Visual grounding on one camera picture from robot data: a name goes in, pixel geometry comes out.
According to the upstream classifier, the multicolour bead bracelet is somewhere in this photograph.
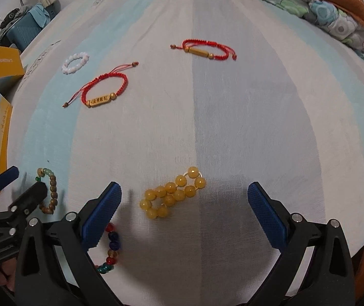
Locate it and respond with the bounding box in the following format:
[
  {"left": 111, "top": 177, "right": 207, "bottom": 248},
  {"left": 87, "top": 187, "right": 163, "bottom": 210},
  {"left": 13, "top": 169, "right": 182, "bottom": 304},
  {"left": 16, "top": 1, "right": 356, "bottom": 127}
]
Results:
[{"left": 95, "top": 222, "right": 123, "bottom": 274}]

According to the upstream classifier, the brown wooden bead bracelet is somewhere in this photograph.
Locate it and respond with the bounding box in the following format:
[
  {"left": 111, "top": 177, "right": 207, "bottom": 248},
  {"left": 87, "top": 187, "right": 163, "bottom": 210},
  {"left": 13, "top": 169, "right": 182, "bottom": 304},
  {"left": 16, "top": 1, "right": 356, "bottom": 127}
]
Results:
[{"left": 35, "top": 166, "right": 58, "bottom": 215}]

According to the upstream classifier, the yellow amber bead bracelet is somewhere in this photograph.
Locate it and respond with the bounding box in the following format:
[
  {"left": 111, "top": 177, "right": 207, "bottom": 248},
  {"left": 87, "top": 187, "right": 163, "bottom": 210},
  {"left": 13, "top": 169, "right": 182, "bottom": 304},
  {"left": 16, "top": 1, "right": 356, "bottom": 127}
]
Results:
[{"left": 139, "top": 166, "right": 207, "bottom": 220}]

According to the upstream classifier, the white pink bead bracelet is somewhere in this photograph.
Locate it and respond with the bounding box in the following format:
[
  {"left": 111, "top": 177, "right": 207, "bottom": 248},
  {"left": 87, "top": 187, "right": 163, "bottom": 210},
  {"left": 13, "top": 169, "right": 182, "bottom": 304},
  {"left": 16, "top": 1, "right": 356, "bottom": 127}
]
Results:
[{"left": 62, "top": 51, "right": 90, "bottom": 75}]

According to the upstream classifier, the red cord bracelet tube charm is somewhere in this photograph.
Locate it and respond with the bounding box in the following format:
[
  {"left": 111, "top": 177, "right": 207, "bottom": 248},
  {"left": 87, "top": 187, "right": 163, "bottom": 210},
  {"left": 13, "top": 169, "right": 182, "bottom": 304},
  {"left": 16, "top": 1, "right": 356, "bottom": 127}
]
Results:
[{"left": 170, "top": 39, "right": 237, "bottom": 61}]

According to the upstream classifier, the left hand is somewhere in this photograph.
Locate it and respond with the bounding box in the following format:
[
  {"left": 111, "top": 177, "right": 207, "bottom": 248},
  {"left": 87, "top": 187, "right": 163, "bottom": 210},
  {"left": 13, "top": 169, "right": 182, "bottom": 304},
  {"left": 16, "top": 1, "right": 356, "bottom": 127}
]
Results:
[{"left": 0, "top": 258, "right": 17, "bottom": 292}]

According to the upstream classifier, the striped bed sheet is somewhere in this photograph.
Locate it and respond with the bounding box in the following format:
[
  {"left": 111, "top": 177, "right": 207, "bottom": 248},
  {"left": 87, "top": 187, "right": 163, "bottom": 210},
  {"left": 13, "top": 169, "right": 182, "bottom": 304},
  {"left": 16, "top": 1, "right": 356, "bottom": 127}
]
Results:
[{"left": 0, "top": 0, "right": 364, "bottom": 305}]

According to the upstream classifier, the teal suitcase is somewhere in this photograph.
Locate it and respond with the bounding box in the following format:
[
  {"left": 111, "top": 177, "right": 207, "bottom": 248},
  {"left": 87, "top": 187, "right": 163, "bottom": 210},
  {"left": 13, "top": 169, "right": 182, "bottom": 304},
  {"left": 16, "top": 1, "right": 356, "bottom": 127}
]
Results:
[{"left": 0, "top": 4, "right": 54, "bottom": 52}]

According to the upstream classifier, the floral grey blanket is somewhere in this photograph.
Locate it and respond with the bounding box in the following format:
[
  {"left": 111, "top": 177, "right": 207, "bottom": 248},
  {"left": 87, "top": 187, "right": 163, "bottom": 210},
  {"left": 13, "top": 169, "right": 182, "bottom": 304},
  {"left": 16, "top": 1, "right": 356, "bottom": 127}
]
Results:
[{"left": 263, "top": 0, "right": 364, "bottom": 60}]

